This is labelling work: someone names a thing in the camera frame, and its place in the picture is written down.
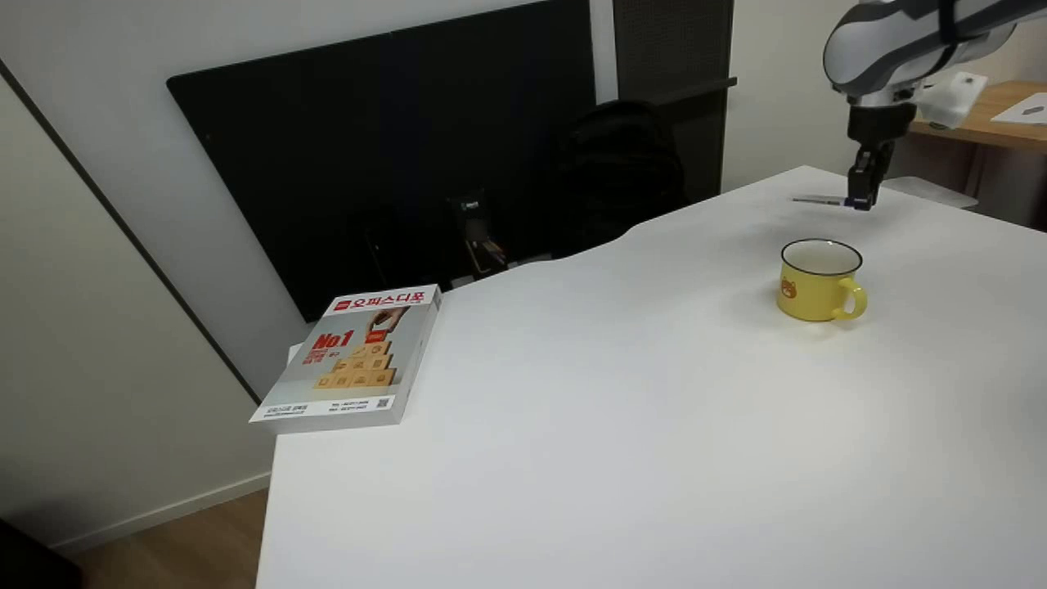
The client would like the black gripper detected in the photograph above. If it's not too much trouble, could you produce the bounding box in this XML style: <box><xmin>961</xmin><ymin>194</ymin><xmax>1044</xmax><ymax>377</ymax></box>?
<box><xmin>840</xmin><ymin>98</ymin><xmax>919</xmax><ymax>213</ymax></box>

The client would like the yellow enamel cup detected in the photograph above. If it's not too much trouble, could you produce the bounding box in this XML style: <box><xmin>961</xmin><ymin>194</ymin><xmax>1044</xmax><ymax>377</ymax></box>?
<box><xmin>775</xmin><ymin>234</ymin><xmax>874</xmax><ymax>326</ymax></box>

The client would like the wooden desk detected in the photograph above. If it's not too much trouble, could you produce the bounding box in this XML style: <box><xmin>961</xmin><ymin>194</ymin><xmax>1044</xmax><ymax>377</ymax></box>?
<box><xmin>910</xmin><ymin>80</ymin><xmax>1047</xmax><ymax>158</ymax></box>

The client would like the white paper sheet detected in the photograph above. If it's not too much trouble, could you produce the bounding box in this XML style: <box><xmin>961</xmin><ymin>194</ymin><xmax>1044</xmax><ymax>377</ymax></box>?
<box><xmin>989</xmin><ymin>90</ymin><xmax>1047</xmax><ymax>129</ymax></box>

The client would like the tall dark panel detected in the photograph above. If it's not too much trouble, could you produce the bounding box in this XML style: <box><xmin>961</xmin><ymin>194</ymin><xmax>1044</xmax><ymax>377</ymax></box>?
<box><xmin>610</xmin><ymin>0</ymin><xmax>739</xmax><ymax>207</ymax></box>

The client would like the large black monitor screen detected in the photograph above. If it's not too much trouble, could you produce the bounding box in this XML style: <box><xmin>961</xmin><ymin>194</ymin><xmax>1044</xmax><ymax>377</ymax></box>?
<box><xmin>162</xmin><ymin>0</ymin><xmax>599</xmax><ymax>324</ymax></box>

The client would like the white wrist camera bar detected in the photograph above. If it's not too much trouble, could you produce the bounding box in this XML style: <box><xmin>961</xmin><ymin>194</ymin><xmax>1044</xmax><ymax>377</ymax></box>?
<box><xmin>912</xmin><ymin>68</ymin><xmax>992</xmax><ymax>132</ymax></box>

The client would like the small black strap buckle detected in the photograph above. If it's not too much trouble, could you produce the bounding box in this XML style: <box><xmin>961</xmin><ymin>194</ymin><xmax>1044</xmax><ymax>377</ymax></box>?
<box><xmin>455</xmin><ymin>194</ymin><xmax>510</xmax><ymax>277</ymax></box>

